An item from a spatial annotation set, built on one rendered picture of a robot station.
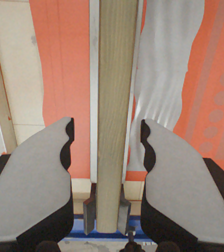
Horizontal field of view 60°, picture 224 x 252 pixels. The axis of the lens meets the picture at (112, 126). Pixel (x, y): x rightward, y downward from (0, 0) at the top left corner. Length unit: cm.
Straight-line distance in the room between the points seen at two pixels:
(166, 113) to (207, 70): 8
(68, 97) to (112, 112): 12
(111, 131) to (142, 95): 11
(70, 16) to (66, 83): 8
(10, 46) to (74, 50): 8
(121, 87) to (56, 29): 14
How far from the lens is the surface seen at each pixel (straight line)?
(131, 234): 40
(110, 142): 20
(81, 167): 36
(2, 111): 31
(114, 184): 24
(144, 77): 28
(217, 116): 35
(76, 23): 28
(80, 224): 40
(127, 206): 32
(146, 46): 28
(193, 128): 34
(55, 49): 29
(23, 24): 29
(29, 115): 33
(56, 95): 30
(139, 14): 24
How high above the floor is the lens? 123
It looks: 62 degrees down
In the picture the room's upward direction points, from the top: 178 degrees clockwise
